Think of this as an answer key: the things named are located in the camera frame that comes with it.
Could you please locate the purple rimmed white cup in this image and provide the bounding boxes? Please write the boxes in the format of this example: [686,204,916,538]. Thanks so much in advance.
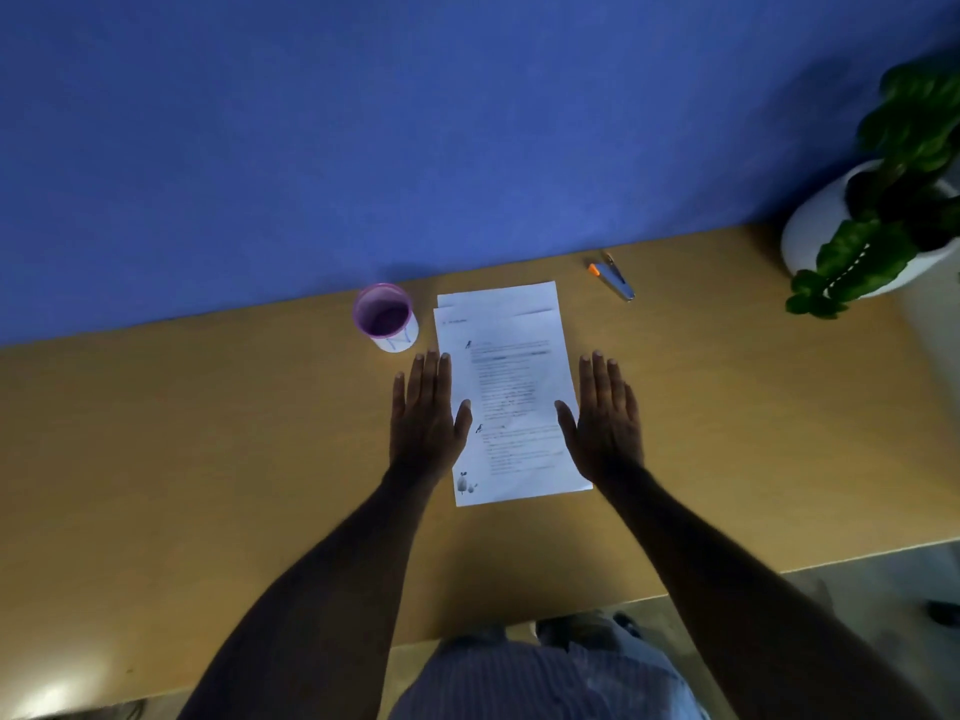
[352,283,420,355]

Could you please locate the person's left hand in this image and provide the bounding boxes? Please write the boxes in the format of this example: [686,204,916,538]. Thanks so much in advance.
[389,351,474,487]

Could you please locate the printed white paper sheet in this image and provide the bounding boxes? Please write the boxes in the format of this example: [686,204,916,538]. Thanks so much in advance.
[432,307,594,508]

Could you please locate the person's right hand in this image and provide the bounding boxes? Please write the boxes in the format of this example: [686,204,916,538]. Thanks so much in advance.
[554,350,645,487]

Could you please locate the person's shoes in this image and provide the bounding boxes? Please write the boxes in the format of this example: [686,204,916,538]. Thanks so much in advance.
[534,610,645,647]

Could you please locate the person's left forearm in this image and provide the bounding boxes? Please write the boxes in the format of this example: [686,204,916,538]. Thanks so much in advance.
[177,466,438,720]

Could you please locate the person's right forearm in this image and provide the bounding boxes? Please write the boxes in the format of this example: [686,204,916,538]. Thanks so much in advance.
[597,463,942,720]

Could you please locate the green leafy plant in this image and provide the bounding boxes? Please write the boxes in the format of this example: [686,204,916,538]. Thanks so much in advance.
[785,58,960,320]

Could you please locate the white plant pot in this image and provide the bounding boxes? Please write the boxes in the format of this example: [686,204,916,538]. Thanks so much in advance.
[780,158,960,299]

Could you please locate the person's striped shirt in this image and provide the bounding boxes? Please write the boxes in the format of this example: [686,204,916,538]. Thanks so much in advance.
[387,618,712,720]

